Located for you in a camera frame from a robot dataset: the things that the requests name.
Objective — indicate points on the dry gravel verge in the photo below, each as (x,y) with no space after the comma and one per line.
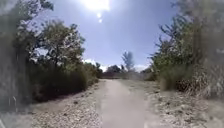
(70,111)
(176,106)

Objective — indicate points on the pale dirt path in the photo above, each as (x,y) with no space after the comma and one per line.
(121,106)

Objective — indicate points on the dark distant trees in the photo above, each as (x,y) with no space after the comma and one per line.
(114,69)

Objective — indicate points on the slender pale tree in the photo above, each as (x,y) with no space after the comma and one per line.
(128,60)

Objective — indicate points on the row of green bushes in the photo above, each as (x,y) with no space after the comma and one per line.
(50,63)
(190,60)

